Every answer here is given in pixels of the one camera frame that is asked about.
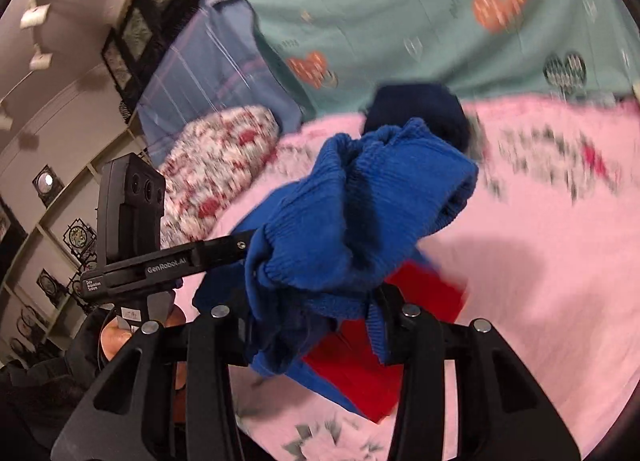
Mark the grey folded garment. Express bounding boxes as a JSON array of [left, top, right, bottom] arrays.
[[465, 111, 506, 199]]

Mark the person's left hand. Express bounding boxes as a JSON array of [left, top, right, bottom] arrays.
[[99, 315, 143, 367]]

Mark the navy folded garment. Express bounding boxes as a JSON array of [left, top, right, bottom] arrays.
[[362, 82, 471, 152]]

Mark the framed decorative plate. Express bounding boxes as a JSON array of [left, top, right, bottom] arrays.
[[32, 165, 66, 207], [62, 218, 98, 258], [36, 268, 68, 304]]

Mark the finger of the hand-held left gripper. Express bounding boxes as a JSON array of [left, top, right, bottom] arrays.
[[197, 231, 253, 267]]

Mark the white shelf unit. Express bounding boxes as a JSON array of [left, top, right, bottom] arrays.
[[0, 141, 151, 367]]

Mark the red white floral pillow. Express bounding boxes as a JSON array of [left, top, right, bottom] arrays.
[[159, 106, 281, 249]]

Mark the red and blue knit sweater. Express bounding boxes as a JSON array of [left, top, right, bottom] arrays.
[[192, 118, 480, 423]]

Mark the blue plaid pillow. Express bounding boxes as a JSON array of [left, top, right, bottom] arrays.
[[136, 0, 303, 167]]

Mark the row of black framed pictures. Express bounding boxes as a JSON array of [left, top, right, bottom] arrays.
[[100, 0, 221, 102]]

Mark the white hanging lamp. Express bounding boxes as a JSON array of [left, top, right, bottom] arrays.
[[20, 0, 51, 29], [29, 44, 53, 71]]

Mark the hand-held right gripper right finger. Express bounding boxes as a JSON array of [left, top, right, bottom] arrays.
[[372, 283, 583, 461]]

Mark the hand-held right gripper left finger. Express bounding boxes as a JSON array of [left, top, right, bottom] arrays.
[[50, 305, 251, 461]]

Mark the person's left forearm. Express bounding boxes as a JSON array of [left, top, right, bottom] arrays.
[[0, 308, 108, 461]]

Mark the green printed blanket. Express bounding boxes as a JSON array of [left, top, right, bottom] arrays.
[[220, 0, 640, 114]]

